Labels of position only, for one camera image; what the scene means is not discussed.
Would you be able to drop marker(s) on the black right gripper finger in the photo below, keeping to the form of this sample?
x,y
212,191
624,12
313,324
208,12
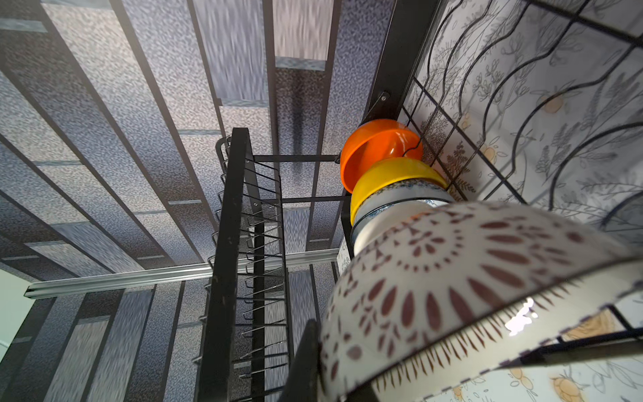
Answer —
x,y
302,382

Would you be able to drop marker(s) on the white lattice pattern bowl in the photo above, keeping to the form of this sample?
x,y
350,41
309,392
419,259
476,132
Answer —
x,y
451,293

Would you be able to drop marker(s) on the blue floral ceramic bowl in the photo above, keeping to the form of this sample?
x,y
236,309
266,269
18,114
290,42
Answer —
x,y
393,204

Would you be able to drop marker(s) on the yellow plastic bowl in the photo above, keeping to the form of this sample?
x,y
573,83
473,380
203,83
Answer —
x,y
390,171

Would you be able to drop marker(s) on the orange plastic bowl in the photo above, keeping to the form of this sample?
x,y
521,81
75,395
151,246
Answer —
x,y
373,142

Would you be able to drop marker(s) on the floral patterned table mat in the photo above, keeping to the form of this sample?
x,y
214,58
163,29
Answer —
x,y
537,103

